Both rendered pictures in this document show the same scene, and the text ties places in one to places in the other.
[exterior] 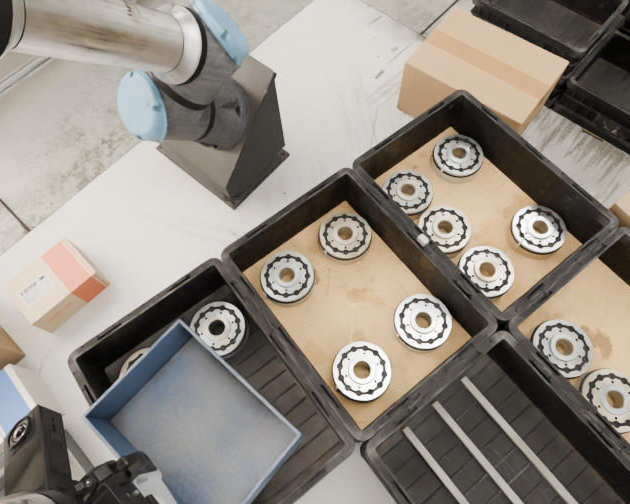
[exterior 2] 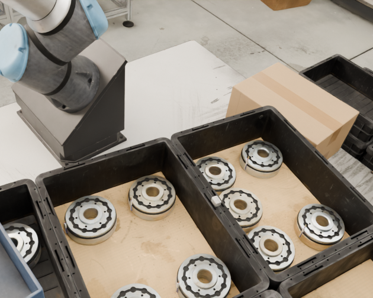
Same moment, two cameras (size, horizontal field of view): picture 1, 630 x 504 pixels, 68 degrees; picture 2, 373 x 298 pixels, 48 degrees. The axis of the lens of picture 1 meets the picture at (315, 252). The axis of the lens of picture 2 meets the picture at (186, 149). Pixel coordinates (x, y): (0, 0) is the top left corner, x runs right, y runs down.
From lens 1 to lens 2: 22 cm
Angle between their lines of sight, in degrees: 21
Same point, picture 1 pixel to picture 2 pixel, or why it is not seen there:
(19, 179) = not seen: outside the picture
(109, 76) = (4, 81)
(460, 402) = not seen: outside the picture
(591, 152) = not seen: outside the picture
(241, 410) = not seen: outside the picture
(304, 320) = (95, 259)
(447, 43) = (267, 81)
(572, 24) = (372, 110)
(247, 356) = not seen: hidden behind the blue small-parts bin
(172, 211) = (11, 160)
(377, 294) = (169, 250)
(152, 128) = (12, 64)
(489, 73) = (296, 106)
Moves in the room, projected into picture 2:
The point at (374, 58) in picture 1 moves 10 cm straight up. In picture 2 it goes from (213, 90) to (218, 66)
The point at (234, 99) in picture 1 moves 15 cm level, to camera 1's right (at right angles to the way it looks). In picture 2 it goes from (89, 72) to (150, 80)
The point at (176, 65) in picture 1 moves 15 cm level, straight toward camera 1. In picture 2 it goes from (45, 15) to (49, 60)
